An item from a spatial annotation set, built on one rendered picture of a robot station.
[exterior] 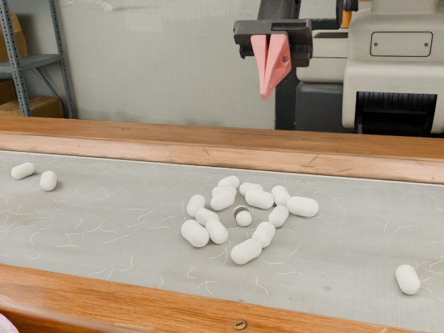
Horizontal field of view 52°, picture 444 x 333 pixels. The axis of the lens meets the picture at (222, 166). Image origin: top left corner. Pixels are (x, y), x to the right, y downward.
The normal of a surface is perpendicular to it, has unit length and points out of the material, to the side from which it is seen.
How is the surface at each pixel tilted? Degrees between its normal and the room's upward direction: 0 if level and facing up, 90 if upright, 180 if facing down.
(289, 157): 45
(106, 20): 90
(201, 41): 90
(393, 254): 0
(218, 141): 0
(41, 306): 0
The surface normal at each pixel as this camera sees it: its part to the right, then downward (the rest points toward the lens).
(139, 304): -0.04, -0.92
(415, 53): -0.31, 0.51
